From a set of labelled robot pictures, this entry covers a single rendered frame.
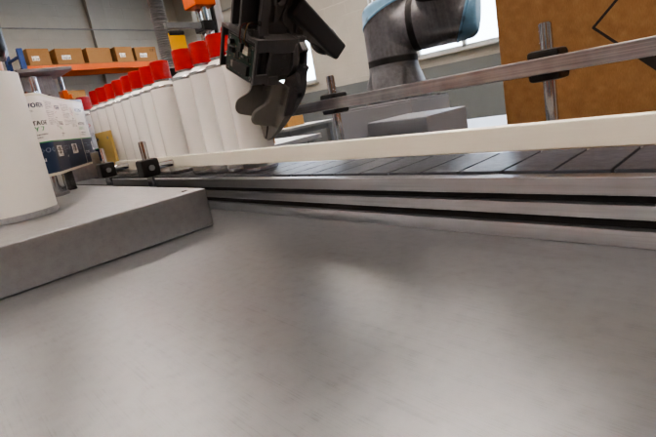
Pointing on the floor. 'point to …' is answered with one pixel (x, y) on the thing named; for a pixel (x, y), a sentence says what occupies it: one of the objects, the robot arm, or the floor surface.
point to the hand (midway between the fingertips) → (272, 129)
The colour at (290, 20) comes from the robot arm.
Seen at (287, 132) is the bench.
